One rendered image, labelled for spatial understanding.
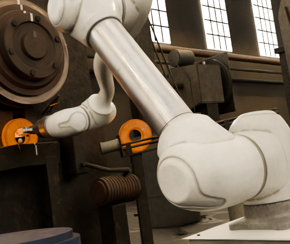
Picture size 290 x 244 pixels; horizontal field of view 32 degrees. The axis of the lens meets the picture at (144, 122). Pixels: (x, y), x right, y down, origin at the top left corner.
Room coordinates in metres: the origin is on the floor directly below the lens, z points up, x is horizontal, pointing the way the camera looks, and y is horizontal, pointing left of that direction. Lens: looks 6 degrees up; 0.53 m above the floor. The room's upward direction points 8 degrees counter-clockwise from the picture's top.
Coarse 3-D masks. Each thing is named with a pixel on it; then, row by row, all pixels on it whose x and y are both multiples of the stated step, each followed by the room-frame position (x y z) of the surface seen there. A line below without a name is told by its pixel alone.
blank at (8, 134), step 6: (12, 120) 2.08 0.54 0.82; (18, 120) 2.09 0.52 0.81; (24, 120) 2.11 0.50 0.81; (6, 126) 2.06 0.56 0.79; (12, 126) 2.07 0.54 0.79; (18, 126) 2.09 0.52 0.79; (24, 126) 2.11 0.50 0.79; (6, 132) 2.05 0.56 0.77; (12, 132) 2.07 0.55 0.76; (6, 138) 2.05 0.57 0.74; (12, 138) 2.07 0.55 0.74; (30, 138) 2.13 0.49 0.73; (36, 138) 2.15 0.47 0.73; (6, 144) 2.05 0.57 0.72; (12, 144) 2.07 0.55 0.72
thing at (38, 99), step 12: (0, 0) 2.06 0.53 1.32; (12, 0) 2.10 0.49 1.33; (24, 0) 2.15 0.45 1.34; (60, 36) 2.27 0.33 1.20; (0, 84) 2.03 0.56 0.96; (60, 84) 2.24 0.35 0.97; (0, 96) 2.07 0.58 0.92; (12, 96) 2.06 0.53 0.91; (24, 96) 2.11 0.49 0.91; (36, 96) 2.15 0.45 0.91; (48, 96) 2.19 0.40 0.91
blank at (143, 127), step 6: (132, 120) 2.37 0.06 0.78; (138, 120) 2.38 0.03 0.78; (126, 126) 2.37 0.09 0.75; (132, 126) 2.37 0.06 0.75; (138, 126) 2.38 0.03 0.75; (144, 126) 2.39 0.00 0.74; (120, 132) 2.36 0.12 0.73; (126, 132) 2.36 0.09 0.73; (144, 132) 2.38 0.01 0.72; (150, 132) 2.39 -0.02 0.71; (120, 138) 2.36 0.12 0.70; (126, 138) 2.36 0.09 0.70; (132, 144) 2.37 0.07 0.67; (132, 150) 2.37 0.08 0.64; (138, 150) 2.37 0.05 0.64
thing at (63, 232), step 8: (16, 232) 1.18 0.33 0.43; (24, 232) 1.15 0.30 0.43; (32, 232) 1.13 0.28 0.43; (40, 232) 1.10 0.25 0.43; (48, 232) 1.07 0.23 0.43; (56, 232) 1.05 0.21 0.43; (64, 232) 1.02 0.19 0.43; (72, 232) 1.07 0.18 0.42; (0, 240) 1.05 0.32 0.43; (8, 240) 1.02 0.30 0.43; (16, 240) 1.00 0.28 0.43; (24, 240) 0.98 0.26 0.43; (32, 240) 0.96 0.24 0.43; (40, 240) 0.96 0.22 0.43; (48, 240) 0.97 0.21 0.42; (56, 240) 0.99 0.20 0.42; (64, 240) 1.01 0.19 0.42; (72, 240) 1.01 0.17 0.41; (80, 240) 1.08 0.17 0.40
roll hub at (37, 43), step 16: (16, 16) 2.01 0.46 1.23; (32, 16) 2.07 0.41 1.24; (0, 32) 2.00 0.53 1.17; (16, 32) 2.02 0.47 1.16; (32, 32) 2.05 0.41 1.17; (48, 32) 2.12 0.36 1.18; (0, 48) 1.99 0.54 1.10; (16, 48) 2.01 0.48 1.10; (32, 48) 2.05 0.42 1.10; (48, 48) 2.12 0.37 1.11; (16, 64) 1.99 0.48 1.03; (32, 64) 2.06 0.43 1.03; (48, 64) 2.12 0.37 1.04
